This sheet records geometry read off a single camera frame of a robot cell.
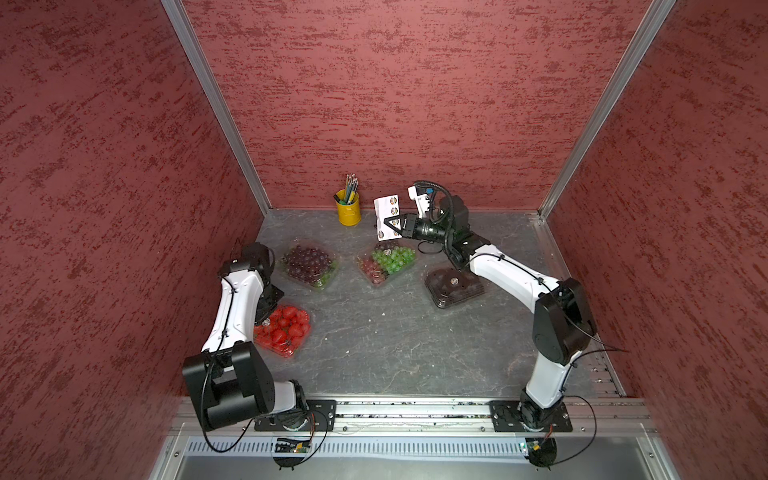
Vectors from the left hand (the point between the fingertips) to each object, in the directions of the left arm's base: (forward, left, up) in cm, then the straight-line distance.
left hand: (268, 318), depth 79 cm
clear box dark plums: (+15, -53, -7) cm, 56 cm away
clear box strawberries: (-1, -3, -6) cm, 7 cm away
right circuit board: (-28, -70, -12) cm, 77 cm away
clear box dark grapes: (+22, -6, -5) cm, 23 cm away
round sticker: (+15, -53, -4) cm, 55 cm away
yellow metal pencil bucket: (+45, -16, -6) cm, 48 cm away
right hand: (+19, -31, +16) cm, 40 cm away
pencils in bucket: (+52, -18, +3) cm, 55 cm away
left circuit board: (-27, -8, -14) cm, 32 cm away
